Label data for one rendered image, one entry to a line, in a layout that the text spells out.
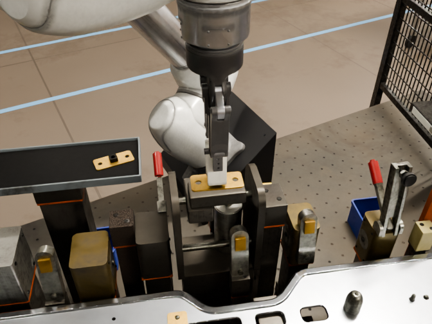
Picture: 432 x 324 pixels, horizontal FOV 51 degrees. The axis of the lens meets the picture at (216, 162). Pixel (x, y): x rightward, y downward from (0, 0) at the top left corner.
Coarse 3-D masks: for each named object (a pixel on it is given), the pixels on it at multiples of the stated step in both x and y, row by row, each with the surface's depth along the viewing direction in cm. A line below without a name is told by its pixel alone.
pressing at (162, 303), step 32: (416, 256) 97; (288, 288) 91; (320, 288) 92; (352, 288) 92; (384, 288) 92; (416, 288) 92; (0, 320) 86; (32, 320) 86; (64, 320) 86; (96, 320) 86; (128, 320) 86; (160, 320) 86; (192, 320) 86; (288, 320) 86; (320, 320) 86; (352, 320) 86; (384, 320) 86; (416, 320) 86
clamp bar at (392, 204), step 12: (396, 168) 87; (408, 168) 88; (396, 180) 89; (408, 180) 86; (396, 192) 92; (384, 204) 93; (396, 204) 93; (384, 216) 94; (396, 216) 95; (384, 228) 95; (396, 228) 95
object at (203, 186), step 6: (204, 174) 74; (228, 174) 74; (234, 174) 74; (240, 174) 74; (192, 180) 72; (198, 180) 72; (204, 180) 72; (228, 180) 72; (240, 180) 72; (192, 186) 71; (198, 186) 71; (204, 186) 71; (210, 186) 71; (216, 186) 71; (222, 186) 71; (228, 186) 71; (234, 186) 71; (240, 186) 71
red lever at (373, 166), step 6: (372, 162) 100; (372, 168) 99; (378, 168) 99; (372, 174) 99; (378, 174) 99; (372, 180) 99; (378, 180) 98; (378, 186) 98; (378, 192) 98; (384, 192) 98; (378, 198) 98; (390, 222) 96; (390, 228) 95
